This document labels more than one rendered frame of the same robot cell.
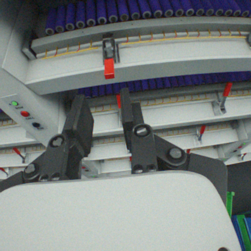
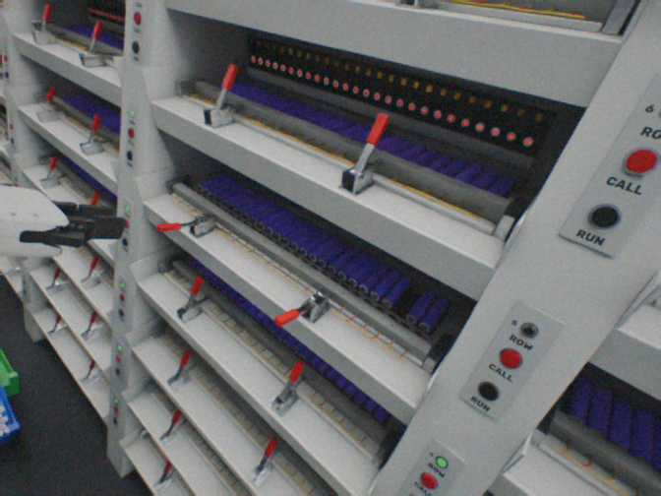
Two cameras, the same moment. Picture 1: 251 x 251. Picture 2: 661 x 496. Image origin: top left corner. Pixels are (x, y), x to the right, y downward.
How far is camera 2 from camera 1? 0.48 m
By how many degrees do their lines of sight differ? 38
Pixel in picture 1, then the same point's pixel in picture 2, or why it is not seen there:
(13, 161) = (78, 272)
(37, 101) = (140, 221)
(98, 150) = (154, 348)
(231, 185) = not seen: outside the picture
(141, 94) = (229, 305)
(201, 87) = (291, 355)
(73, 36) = (197, 200)
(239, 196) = not seen: outside the picture
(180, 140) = (240, 443)
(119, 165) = (158, 419)
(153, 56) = (220, 251)
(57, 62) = (175, 208)
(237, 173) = not seen: outside the picture
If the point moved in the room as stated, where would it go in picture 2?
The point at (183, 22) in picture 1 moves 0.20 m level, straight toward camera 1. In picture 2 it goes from (263, 243) to (117, 239)
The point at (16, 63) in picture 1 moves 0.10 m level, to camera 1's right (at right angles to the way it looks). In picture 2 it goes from (151, 185) to (183, 206)
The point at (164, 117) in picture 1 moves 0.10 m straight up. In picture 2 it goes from (221, 349) to (231, 305)
